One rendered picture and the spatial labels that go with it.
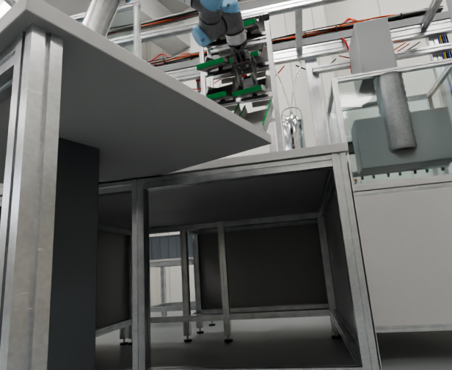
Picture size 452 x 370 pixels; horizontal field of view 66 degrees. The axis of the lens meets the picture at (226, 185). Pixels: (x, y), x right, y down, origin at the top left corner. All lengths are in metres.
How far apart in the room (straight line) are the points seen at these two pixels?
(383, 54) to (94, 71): 2.01
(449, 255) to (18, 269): 1.82
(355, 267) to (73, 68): 0.93
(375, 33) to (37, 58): 2.19
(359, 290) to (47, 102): 0.97
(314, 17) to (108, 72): 4.49
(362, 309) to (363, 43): 1.73
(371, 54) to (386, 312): 1.49
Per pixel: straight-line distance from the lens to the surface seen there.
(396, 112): 2.20
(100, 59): 0.64
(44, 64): 0.58
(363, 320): 1.18
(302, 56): 2.87
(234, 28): 1.36
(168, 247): 3.49
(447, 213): 2.01
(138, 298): 1.29
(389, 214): 1.94
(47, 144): 0.52
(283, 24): 5.54
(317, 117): 2.68
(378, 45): 2.48
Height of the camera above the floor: 0.48
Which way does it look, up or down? 14 degrees up
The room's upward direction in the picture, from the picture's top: 4 degrees counter-clockwise
